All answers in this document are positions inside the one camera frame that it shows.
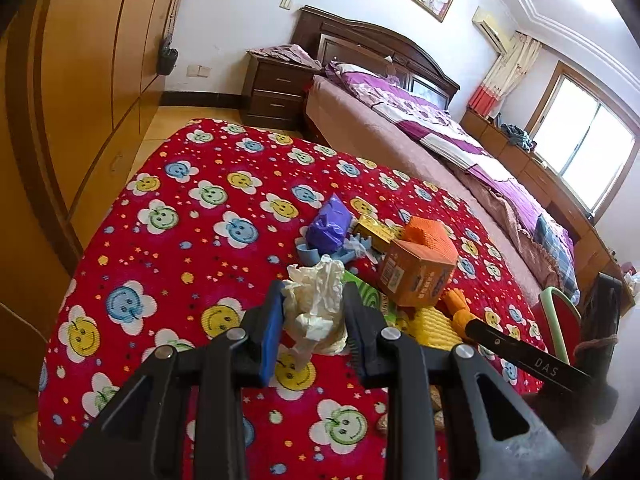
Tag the yellow snack box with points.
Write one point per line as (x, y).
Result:
(381, 236)

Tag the red bin with green rim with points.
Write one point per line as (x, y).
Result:
(559, 322)

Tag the white red curtain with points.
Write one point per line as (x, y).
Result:
(505, 75)

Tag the wall air conditioner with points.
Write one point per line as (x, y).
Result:
(494, 31)

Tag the wooden wardrobe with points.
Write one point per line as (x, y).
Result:
(78, 91)

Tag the long wooden side cabinet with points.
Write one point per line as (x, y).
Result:
(591, 256)

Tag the pink bed cover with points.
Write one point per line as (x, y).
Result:
(349, 126)

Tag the blue plaid cloth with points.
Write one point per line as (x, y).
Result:
(545, 236)

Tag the window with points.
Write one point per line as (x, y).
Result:
(587, 137)

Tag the red smiley flower blanket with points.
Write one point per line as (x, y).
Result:
(192, 243)

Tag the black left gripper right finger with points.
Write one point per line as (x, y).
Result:
(491, 432)

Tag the white tissue paper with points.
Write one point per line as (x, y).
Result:
(313, 311)

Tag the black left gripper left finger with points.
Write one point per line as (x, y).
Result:
(141, 432)

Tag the yellow corrugated wrapper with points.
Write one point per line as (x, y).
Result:
(428, 327)

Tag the orange plastic bag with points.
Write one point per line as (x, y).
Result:
(459, 310)

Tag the blue clothes on cabinet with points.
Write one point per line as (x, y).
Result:
(518, 137)

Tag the green patterned wrapper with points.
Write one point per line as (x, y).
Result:
(373, 298)

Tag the peanut shell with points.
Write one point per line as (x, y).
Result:
(435, 398)
(439, 422)
(382, 424)

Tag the black bag on wardrobe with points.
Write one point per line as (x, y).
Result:
(167, 57)

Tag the clothes on nightstand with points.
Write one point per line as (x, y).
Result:
(291, 53)

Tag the purple white quilt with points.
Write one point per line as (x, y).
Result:
(432, 127)

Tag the orange cardboard box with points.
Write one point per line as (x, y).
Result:
(414, 275)

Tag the dark wooden bed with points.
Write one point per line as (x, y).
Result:
(327, 37)

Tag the purple pillow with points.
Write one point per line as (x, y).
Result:
(337, 70)

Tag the dark wooden nightstand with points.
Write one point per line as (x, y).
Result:
(274, 93)

